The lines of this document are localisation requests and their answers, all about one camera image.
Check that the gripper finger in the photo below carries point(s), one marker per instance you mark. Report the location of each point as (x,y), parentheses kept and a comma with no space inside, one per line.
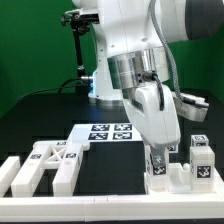
(158,157)

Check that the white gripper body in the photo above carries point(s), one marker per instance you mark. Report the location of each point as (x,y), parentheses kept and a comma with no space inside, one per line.
(160,128)

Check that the white chair seat part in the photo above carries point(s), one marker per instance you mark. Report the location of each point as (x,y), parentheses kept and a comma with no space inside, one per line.
(179,180)

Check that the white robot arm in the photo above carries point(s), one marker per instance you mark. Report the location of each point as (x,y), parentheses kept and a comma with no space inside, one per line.
(134,38)

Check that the white tagged cube left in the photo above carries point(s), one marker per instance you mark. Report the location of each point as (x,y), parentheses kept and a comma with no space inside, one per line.
(173,149)

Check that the white tagged cube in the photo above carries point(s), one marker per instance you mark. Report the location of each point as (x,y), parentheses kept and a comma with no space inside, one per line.
(199,140)
(173,149)

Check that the white tagged cube right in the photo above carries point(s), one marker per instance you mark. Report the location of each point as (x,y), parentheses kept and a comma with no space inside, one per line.
(199,140)

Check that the white U-shaped fence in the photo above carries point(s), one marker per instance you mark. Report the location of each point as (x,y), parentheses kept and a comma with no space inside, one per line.
(105,208)

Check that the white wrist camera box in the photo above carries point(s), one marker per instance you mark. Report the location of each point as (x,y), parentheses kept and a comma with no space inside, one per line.
(193,108)

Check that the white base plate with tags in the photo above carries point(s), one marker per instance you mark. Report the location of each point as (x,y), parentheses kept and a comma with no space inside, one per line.
(109,132)

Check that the black camera on stand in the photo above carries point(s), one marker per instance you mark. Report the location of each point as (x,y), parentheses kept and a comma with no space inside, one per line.
(82,15)

